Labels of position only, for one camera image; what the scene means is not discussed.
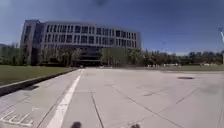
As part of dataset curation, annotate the white building with grid windows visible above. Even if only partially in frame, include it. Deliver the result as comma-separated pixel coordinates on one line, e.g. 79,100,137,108
19,19,142,67

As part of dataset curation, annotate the pale concrete slab pavement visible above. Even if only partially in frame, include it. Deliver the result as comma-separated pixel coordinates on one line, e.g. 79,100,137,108
0,67,224,128

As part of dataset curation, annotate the green lawn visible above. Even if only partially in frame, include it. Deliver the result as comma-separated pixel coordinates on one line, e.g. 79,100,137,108
0,64,75,87

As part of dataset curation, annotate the white painted line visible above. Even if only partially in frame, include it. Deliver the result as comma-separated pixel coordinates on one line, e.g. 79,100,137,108
45,68,85,128

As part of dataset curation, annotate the grass field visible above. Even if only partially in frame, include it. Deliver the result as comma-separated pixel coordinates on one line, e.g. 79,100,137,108
156,64,224,72

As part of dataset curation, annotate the grey kerb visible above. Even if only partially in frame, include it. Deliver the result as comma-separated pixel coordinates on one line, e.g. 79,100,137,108
0,67,79,98

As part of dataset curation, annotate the white painted ground marking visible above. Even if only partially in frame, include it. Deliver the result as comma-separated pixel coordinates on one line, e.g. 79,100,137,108
0,107,38,128

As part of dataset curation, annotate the dark manhole cover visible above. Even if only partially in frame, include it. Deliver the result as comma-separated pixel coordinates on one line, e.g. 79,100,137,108
177,76,195,81

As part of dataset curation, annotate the pole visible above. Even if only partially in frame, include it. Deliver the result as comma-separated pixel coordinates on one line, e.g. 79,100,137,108
219,30,224,64

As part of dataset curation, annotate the row of trees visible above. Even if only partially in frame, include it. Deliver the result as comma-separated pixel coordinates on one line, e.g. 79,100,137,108
0,43,224,68

